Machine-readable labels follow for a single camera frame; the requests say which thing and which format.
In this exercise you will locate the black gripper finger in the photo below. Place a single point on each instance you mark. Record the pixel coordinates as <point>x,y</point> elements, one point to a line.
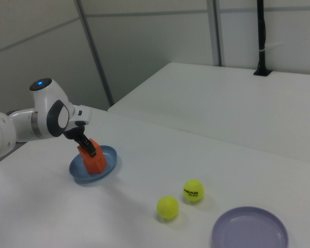
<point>86,146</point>

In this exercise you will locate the blue plastic plate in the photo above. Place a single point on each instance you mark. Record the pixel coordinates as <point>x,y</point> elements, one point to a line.
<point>111,158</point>

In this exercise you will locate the yellow tennis ball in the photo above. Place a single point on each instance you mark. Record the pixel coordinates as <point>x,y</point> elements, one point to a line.
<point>168,207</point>
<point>193,189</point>

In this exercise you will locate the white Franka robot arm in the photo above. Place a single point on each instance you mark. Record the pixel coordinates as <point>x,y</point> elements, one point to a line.
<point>44,103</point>

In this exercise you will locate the grey partition post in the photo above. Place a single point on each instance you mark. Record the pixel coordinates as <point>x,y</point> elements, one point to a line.
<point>91,38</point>
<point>218,25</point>

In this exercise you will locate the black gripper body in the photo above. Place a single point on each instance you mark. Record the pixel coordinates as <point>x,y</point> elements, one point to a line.
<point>73,133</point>

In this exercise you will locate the orange foam cube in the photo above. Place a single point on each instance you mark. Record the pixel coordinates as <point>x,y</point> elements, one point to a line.
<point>82,153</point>
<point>100,165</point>

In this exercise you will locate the purple plastic plate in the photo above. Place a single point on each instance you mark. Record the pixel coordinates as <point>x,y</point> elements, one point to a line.
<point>248,230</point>

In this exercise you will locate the black stand with clamp base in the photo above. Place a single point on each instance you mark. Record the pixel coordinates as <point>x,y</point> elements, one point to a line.
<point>261,38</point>

